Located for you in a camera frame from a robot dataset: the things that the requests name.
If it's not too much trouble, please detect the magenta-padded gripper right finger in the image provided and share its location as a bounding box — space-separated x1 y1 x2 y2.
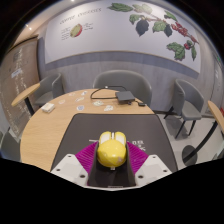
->
111 142 174 188

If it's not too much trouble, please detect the yellow computer mouse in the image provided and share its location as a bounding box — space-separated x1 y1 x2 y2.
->
96 130 128 169

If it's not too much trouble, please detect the small white box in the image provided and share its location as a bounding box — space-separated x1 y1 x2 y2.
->
41 102 56 114

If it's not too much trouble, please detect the white plant mural wall panel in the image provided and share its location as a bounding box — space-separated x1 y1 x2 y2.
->
44 0 203 75

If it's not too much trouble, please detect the black mouse pad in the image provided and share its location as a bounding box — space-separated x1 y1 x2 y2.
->
50 113 179 173

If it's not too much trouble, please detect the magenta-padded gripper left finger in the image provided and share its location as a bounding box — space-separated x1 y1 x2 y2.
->
50 142 113 188

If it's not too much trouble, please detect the looped black cable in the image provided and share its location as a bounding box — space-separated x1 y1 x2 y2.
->
90 85 128 100

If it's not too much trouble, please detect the wooden wall board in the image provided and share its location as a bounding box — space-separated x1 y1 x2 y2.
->
0 36 41 138

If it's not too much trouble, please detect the short black plug cable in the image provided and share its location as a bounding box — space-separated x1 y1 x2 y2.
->
134 99 147 107

